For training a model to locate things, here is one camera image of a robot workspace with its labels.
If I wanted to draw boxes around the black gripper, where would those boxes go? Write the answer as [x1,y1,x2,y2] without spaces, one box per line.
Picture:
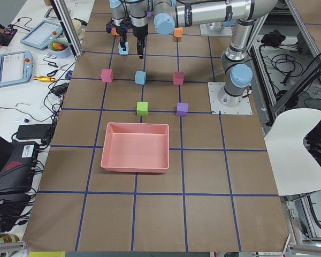
[132,24,148,59]
[106,17,131,47]

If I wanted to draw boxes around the light blue foam block carried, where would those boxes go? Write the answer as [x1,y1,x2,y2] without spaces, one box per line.
[118,42,129,55]

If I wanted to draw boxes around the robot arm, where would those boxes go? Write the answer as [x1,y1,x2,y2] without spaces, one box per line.
[106,1,132,54]
[150,1,277,107]

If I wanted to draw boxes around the orange foam block window side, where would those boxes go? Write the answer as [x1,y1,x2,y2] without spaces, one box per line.
[111,27,119,35]

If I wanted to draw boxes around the light blue foam block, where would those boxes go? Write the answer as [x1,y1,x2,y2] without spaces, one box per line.
[134,70,147,85]

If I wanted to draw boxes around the pink foam block window side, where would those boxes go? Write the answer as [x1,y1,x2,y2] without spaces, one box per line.
[101,69,114,82]

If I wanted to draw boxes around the beige bowl with lemon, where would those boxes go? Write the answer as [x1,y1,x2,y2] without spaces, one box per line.
[72,19,84,40]

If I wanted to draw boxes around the dark pink foam block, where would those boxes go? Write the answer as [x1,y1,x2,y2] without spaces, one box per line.
[173,71,185,85]

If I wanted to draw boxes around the green foam block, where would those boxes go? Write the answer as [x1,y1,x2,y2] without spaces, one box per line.
[136,101,148,116]

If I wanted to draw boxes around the light blue bowl with fruit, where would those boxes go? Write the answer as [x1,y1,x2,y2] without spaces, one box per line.
[48,38,71,58]

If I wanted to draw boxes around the purple foam block near pink bin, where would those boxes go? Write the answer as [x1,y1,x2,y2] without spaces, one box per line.
[176,102,188,117]

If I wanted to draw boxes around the teach pendant far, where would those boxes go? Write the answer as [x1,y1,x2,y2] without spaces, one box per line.
[20,20,63,49]

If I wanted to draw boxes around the teach pendant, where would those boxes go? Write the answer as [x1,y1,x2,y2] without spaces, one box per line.
[20,20,63,49]
[0,50,33,87]

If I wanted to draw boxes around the brass cylinder tool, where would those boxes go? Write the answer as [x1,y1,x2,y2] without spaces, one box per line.
[34,76,56,82]

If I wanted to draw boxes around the pink plastic bin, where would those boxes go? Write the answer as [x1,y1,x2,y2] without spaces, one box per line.
[101,122,170,173]

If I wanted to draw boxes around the teach pendant near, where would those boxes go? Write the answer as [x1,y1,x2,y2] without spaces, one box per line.
[0,50,33,87]

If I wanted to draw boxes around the black power adapter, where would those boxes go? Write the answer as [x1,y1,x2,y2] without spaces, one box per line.
[16,124,51,140]

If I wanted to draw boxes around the black computer box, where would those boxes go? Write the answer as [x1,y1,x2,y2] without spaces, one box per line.
[0,141,39,195]

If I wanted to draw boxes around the white chair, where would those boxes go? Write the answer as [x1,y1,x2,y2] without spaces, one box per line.
[264,108,321,196]

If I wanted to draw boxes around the aluminium frame post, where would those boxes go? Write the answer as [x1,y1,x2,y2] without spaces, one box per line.
[50,0,83,57]

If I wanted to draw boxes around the black handled scissors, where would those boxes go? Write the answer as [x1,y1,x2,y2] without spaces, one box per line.
[47,63,67,77]

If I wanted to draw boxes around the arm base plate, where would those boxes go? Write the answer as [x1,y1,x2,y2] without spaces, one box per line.
[200,22,232,37]
[208,82,253,115]

